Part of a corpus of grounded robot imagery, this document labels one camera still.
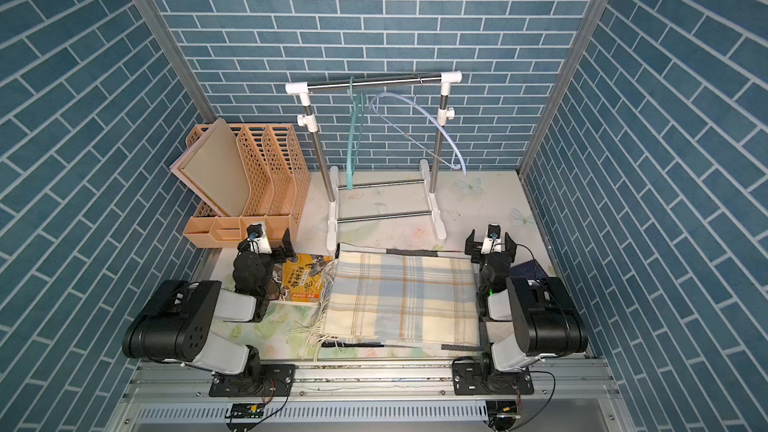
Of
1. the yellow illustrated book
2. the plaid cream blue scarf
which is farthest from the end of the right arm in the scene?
the yellow illustrated book

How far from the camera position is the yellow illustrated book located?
34.1 inches

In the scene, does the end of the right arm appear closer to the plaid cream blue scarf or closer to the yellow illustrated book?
the plaid cream blue scarf

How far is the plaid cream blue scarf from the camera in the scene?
2.64ft

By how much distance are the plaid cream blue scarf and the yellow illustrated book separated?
1.2 inches
